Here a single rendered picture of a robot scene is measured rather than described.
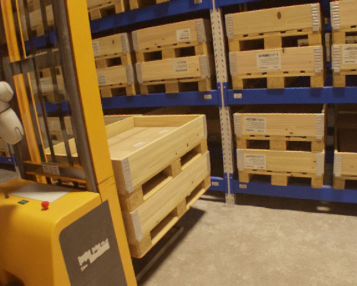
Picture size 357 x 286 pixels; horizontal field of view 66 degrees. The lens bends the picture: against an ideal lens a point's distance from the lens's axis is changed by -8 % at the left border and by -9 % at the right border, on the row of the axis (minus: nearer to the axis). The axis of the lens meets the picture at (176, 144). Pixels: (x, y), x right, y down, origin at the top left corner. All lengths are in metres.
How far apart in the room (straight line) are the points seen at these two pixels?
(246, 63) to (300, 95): 0.54
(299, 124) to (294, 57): 0.57
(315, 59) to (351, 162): 0.92
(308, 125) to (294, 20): 0.88
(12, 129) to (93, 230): 0.64
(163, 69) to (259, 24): 1.05
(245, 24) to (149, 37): 1.00
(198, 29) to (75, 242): 2.14
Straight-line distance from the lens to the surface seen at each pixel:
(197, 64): 2.90
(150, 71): 3.17
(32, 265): 1.61
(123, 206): 1.84
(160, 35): 3.09
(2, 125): 1.48
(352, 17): 2.66
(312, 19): 2.66
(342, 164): 2.81
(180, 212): 2.38
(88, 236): 1.58
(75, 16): 1.59
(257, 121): 2.78
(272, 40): 2.70
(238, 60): 2.77
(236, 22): 2.78
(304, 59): 2.65
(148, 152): 1.92
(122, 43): 3.35
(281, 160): 2.83
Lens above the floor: 1.50
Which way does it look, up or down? 16 degrees down
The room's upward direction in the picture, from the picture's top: 7 degrees counter-clockwise
